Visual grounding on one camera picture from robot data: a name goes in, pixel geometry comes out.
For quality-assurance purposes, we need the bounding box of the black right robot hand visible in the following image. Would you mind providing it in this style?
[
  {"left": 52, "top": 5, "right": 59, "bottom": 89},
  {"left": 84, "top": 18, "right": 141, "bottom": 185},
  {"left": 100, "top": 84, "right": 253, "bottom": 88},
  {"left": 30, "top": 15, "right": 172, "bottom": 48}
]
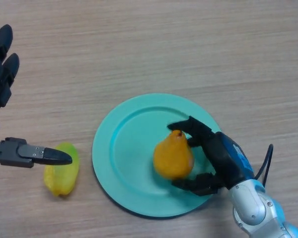
[{"left": 166, "top": 116, "right": 255, "bottom": 196}]

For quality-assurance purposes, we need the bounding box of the yellow pear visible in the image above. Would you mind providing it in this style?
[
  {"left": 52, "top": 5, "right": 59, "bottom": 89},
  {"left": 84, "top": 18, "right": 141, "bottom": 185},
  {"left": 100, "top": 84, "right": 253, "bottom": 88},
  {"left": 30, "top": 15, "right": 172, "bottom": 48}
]
[{"left": 153, "top": 129, "right": 195, "bottom": 180}]

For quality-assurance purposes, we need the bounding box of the green round plate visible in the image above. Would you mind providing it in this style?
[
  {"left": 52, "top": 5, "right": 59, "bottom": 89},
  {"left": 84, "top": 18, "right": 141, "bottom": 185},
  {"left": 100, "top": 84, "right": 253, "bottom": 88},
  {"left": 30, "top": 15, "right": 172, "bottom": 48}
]
[{"left": 92, "top": 93, "right": 226, "bottom": 219}]

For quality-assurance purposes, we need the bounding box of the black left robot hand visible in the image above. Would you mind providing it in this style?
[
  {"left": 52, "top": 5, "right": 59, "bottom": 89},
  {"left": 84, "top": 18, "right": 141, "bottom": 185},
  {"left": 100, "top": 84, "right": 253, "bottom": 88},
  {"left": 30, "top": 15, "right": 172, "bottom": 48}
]
[{"left": 0, "top": 24, "right": 73, "bottom": 169}]

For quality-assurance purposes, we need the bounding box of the yellow green starfruit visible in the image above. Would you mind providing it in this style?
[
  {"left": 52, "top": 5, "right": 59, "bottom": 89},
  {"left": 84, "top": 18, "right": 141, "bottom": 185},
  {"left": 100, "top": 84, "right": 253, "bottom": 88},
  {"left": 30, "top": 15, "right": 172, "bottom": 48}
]
[{"left": 44, "top": 142, "right": 79, "bottom": 197}]

